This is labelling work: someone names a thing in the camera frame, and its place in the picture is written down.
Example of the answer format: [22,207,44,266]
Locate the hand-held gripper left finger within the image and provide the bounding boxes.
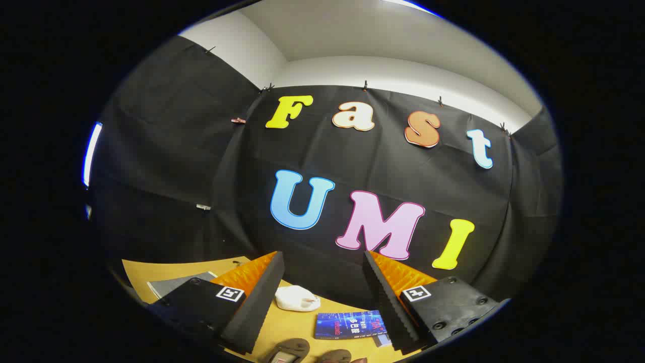
[145,251,286,355]

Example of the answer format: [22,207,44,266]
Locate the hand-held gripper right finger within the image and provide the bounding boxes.
[363,250,510,352]

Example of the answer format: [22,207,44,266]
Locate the brown shoe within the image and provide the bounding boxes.
[317,349,353,363]
[260,338,311,363]

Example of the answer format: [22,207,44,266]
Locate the grey fabric storage box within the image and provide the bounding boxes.
[147,271,218,301]

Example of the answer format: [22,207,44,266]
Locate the white plush toy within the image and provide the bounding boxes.
[275,285,321,312]

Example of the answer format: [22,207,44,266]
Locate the black backdrop cloth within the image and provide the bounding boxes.
[88,35,562,311]

